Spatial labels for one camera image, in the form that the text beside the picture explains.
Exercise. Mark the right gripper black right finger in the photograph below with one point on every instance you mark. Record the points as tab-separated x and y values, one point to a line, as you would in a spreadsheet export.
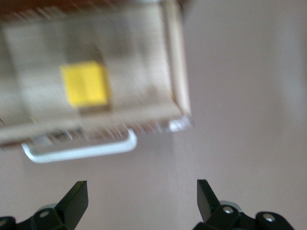
216	215

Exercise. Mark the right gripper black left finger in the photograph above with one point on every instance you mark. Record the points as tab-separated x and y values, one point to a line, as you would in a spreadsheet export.
64	213

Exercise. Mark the yellow block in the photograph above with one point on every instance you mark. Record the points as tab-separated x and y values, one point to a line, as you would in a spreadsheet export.
84	83

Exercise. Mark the brown table mat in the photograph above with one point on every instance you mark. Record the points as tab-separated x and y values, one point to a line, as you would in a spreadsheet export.
239	107

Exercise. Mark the dark red wooden cabinet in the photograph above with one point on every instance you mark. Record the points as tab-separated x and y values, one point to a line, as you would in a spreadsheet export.
28	7

